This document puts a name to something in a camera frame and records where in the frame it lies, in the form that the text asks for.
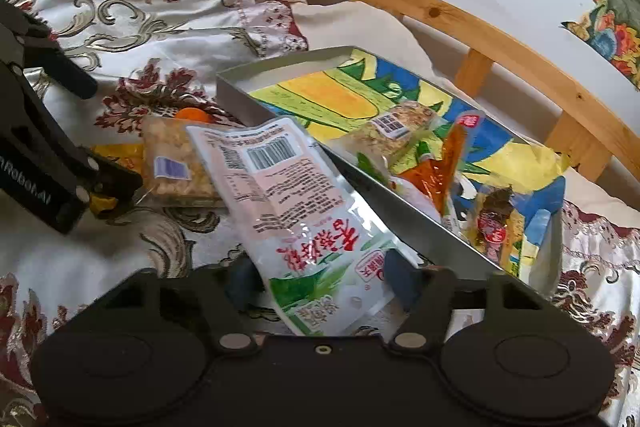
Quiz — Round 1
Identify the floral satin blanket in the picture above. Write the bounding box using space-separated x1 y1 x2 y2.
0 0 640 427

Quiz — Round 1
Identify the orange snack packet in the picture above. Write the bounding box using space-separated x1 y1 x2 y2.
399 111 484 214

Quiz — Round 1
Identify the colourful drawing paper liner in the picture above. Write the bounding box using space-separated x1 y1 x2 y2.
247 49 571 281

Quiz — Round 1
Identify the white pink snack packet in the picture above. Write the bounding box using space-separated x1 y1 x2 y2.
185 116 419 338

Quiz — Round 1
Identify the grey shallow box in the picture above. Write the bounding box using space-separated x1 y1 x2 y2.
215 45 569 304

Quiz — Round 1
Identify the wooden bed frame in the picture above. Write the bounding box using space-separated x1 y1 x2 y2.
0 0 640 188

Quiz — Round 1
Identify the orange round fruit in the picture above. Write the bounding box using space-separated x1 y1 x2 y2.
174 106 211 123

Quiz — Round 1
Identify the yellow gold snack wrapper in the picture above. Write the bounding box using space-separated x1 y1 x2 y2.
90 142 152 219

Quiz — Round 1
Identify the white pillow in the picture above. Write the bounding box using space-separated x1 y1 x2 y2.
289 0 482 108

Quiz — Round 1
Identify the small red snack packet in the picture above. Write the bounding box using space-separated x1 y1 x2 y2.
462 183 527 266

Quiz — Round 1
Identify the clear nut bar packet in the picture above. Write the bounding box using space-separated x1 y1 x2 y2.
339 101 442 158

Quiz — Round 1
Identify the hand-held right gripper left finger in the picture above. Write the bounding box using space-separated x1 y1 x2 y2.
107 256 262 353

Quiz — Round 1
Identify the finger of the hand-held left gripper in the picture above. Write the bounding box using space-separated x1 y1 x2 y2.
0 0 99 100
74 146 145 219

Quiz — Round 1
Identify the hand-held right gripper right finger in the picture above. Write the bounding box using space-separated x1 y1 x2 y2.
382 251 542 353

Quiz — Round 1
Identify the puffed rice cake packet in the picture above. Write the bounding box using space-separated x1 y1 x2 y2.
139 115 237 208

